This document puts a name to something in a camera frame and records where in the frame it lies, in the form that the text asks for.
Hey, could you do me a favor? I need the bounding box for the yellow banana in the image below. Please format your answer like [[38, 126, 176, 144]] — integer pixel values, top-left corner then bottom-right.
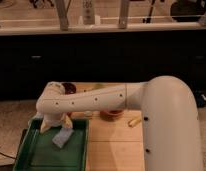
[[128, 117, 141, 128]]

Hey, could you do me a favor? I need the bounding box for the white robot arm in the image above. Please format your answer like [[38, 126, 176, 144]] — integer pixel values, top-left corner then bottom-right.
[[36, 76, 203, 171]]

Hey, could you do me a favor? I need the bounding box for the dark red bowl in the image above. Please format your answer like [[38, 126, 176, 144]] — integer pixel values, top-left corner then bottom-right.
[[63, 82, 76, 94]]

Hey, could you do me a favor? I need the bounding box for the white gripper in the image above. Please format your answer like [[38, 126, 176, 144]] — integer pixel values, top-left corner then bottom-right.
[[40, 113, 73, 133]]

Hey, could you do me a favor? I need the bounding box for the black cable on floor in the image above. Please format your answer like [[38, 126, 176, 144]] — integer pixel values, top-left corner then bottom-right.
[[0, 146, 17, 160]]

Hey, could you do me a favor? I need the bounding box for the green round fruit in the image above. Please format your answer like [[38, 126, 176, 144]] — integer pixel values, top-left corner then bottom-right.
[[93, 83, 105, 90]]

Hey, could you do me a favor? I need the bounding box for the white bottle on shelf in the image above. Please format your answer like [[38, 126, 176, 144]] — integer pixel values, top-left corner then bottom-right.
[[82, 0, 95, 25]]

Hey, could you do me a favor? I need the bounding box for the black cabinet front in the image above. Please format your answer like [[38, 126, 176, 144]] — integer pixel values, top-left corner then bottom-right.
[[0, 30, 206, 100]]

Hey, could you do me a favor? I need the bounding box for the brown wooden bowl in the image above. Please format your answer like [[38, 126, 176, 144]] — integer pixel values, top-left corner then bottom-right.
[[100, 110, 123, 121]]

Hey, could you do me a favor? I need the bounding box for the green plastic tray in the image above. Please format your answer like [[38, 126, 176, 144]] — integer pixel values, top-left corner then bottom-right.
[[13, 119, 89, 171]]

